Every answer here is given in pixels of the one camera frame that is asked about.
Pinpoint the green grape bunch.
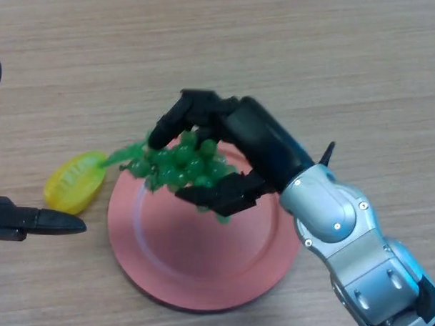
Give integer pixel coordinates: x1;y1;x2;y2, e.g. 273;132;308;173
97;126;239;225

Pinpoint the pink round plate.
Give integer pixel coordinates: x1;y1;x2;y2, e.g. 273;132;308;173
104;136;307;315

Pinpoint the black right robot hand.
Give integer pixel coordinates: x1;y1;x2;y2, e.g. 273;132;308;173
145;87;318;220

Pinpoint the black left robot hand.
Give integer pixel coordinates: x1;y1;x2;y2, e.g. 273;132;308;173
0;54;93;245

